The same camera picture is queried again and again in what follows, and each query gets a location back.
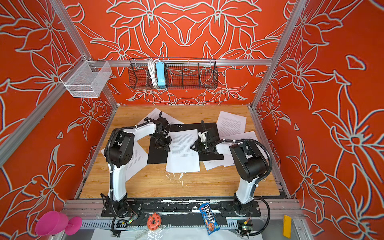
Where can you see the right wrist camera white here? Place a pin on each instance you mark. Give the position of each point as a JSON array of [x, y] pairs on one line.
[[203, 136]]

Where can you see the blue m&m's candy bag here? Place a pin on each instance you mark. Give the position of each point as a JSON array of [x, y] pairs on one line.
[[209, 219]]

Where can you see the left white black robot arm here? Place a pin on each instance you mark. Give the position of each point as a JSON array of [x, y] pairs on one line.
[[119, 152]]

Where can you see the small circuit board with wires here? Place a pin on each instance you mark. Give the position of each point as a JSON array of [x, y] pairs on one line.
[[245, 227]]

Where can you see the blue white box in basket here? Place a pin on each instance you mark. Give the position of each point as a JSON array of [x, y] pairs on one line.
[[160, 67]]

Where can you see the clear plastic bin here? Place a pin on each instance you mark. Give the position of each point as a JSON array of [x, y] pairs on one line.
[[85, 81]]

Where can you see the pink plastic goblet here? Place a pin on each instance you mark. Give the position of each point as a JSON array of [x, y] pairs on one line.
[[53, 222]]

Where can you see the yellow block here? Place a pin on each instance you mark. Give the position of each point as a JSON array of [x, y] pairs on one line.
[[287, 227]]

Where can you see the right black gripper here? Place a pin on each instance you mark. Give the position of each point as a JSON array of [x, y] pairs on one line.
[[197, 147]]

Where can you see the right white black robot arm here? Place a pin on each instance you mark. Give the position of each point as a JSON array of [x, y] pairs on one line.
[[253, 163]]

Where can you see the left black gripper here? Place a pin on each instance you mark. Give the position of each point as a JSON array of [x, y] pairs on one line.
[[167, 146]]

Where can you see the black wire basket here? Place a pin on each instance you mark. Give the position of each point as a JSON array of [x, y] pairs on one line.
[[180, 73]]

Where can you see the red donut toy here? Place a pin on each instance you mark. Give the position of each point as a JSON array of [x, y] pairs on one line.
[[154, 222]]

